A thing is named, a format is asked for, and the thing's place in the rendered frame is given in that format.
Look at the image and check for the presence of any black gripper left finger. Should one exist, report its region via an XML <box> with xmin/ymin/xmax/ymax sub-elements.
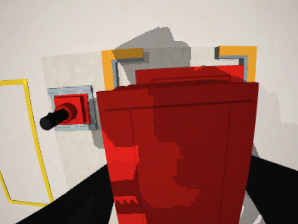
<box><xmin>16</xmin><ymin>164</ymin><xmax>114</xmax><ymax>224</ymax></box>

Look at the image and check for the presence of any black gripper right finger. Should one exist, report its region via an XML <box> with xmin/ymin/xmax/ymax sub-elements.
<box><xmin>246</xmin><ymin>155</ymin><xmax>298</xmax><ymax>224</ymax></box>

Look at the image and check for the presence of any yellow rectangular frame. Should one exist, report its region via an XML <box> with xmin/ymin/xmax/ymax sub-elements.
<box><xmin>0</xmin><ymin>79</ymin><xmax>53</xmax><ymax>206</ymax></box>

